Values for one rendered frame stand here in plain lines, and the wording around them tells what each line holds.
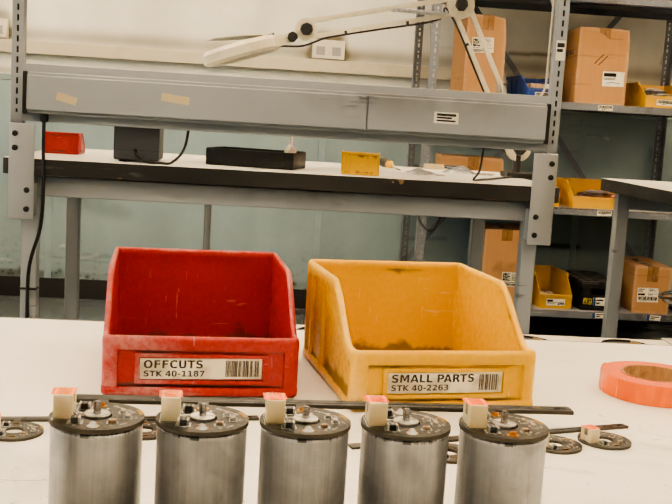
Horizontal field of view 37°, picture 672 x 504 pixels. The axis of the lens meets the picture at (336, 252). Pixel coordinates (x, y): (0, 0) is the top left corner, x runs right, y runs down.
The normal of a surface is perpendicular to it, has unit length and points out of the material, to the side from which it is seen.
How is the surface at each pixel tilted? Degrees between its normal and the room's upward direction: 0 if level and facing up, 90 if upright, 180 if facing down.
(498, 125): 90
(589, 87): 90
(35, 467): 0
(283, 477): 90
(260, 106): 90
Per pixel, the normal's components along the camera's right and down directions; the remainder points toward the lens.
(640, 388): -0.55, 0.07
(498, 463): -0.19, 0.12
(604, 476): 0.06, -0.99
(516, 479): 0.25, 0.14
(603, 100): 0.03, 0.13
